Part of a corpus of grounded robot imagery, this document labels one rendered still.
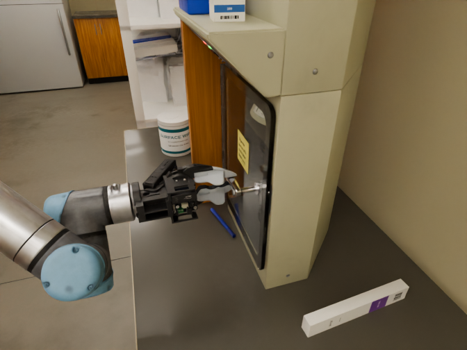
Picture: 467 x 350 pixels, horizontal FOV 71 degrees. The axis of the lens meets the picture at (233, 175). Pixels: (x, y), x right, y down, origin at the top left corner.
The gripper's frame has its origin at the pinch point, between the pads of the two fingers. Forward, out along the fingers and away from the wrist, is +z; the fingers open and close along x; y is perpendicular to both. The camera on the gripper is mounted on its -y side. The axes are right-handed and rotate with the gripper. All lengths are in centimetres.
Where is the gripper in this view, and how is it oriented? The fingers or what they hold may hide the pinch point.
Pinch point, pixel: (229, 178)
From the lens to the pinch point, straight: 70.7
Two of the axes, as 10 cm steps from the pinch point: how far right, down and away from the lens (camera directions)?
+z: 9.6, -1.6, 2.5
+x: -0.2, -8.6, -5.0
